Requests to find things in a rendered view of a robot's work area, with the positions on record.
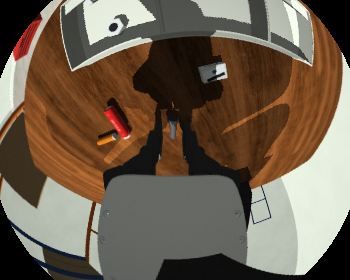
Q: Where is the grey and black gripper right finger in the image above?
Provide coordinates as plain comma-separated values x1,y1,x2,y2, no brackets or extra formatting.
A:
182,121,241,191

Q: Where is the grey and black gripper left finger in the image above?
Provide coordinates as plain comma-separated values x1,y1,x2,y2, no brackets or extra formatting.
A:
103,120,163,189

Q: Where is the red battery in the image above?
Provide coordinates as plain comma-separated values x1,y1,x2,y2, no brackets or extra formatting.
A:
104,105,132,139

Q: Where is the small grey hex nut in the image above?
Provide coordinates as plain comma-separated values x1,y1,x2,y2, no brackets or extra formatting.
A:
104,18,127,37

